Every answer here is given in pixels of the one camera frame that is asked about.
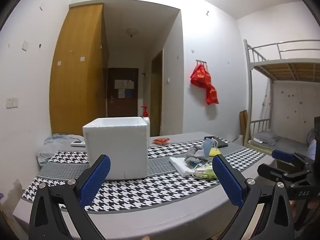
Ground houndstooth grey tablecloth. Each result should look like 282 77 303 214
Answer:
12 131 275 240

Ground metal bunk bed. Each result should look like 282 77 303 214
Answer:
243 39 320 155

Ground wooden side door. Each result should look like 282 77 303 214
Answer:
151 49 164 137

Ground dark brown door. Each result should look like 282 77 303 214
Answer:
107 67 139 117

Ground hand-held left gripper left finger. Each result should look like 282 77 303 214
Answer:
29 154 112 240

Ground light blue cloth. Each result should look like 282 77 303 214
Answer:
37 133 84 167

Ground white foam box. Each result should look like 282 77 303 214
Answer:
82 116 150 180

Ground grey tissue piece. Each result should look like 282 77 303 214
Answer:
184 145 209 164

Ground white pump bottle red cap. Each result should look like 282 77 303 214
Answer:
140 105 151 143

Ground wide white paper notice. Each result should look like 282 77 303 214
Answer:
114 79 135 89

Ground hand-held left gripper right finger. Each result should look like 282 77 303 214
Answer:
212 154 294 240

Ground grey folded cloth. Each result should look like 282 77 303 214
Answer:
252 131 280 146

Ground black smartphone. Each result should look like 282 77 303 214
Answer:
204 136 229 148

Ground blue face mask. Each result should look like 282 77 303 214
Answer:
200 138 218 159

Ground green white packet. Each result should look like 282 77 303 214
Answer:
194 164 218 180

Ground wooden boards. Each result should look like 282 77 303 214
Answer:
240 110 249 144

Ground red plastic bags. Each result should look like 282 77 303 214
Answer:
190 63 219 105

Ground wooden wardrobe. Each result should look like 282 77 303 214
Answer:
49 4 109 135

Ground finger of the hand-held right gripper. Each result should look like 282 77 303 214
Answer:
272 149 313 172
257 163 313 189

